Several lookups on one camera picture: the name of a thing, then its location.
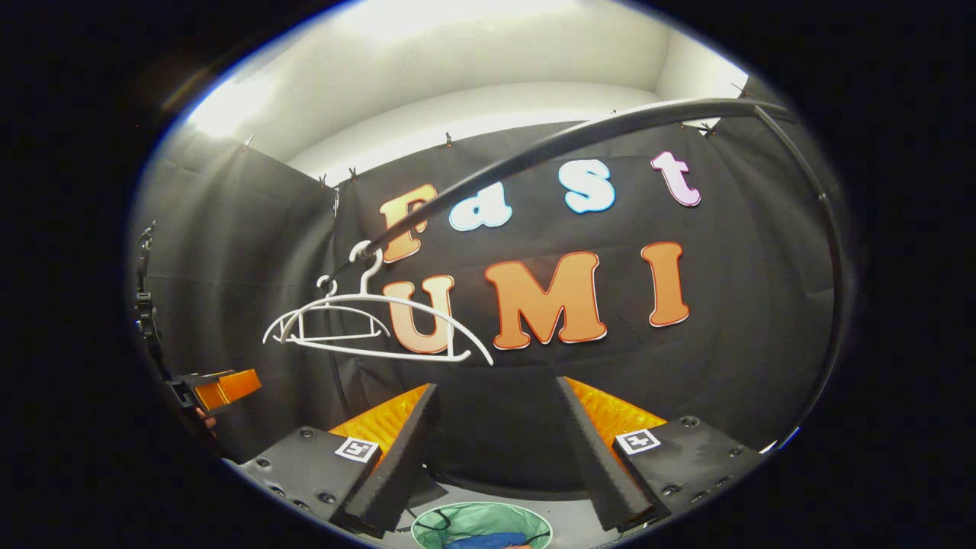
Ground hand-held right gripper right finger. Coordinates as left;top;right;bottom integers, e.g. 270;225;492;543
555;376;763;533

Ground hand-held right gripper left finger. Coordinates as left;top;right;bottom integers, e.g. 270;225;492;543
236;383;441;538

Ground green laundry hamper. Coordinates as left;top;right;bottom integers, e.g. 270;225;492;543
410;501;554;549

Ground blue corduroy jacket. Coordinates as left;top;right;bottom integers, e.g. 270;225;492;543
442;531;531;549

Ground white plastic clothes hanger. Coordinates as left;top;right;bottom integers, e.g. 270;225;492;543
281;275;391;342
263;239;495;368

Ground black clothes rack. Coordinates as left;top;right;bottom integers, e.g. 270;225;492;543
328;98;851;451

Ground black jointed stand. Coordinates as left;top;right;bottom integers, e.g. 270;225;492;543
133;221;178;382

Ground black backdrop cloth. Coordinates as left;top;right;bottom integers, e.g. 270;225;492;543
130;76;862;496

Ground ceiling light panel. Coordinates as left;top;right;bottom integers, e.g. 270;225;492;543
189;75;277;140

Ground row of small backdrop clips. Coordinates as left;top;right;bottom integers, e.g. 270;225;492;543
242;82;752;188

